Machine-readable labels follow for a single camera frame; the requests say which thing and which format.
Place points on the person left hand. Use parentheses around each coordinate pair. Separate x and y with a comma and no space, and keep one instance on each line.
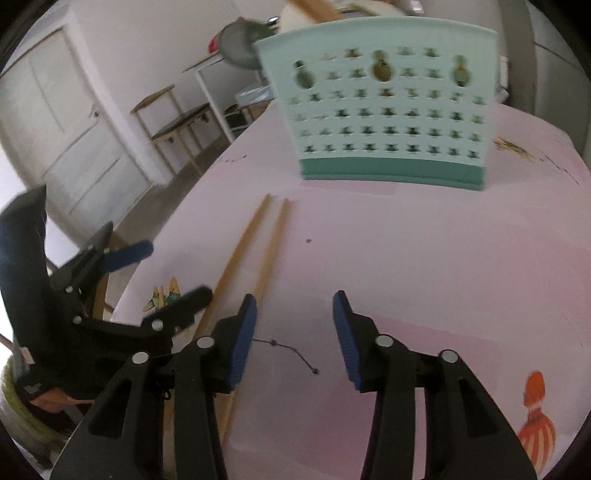
(55,401)

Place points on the pink printed tablecloth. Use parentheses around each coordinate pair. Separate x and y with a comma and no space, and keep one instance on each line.
(502,276)

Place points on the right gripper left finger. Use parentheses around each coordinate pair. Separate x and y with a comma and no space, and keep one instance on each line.
(121,437)

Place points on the wooden chair black seat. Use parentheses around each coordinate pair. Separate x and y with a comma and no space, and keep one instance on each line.
(172,131)

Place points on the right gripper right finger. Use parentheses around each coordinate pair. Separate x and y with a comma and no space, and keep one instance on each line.
(468,437)

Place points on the white side table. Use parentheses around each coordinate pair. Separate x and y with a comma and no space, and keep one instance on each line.
(220,82)

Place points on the white plastic ladle spoon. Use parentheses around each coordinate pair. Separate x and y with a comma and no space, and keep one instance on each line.
(292,18)

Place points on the white door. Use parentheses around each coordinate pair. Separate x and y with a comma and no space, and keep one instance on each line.
(56,134)

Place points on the green sleeve forearm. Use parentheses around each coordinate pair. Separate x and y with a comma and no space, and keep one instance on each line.
(39,434)

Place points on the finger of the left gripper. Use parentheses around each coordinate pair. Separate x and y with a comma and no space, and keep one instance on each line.
(180,314)
(86,270)

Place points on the white rice paddle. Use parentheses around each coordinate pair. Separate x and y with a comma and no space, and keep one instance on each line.
(374,8)

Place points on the wooden chopstick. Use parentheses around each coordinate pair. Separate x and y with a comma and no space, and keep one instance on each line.
(320,11)
(228,403)
(231,266)

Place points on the large steel spoon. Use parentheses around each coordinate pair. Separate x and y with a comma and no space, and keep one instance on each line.
(236,42)

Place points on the silver refrigerator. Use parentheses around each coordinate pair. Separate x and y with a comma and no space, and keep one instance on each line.
(545,77)

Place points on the mint green utensil holder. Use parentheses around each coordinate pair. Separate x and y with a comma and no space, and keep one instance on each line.
(403,99)

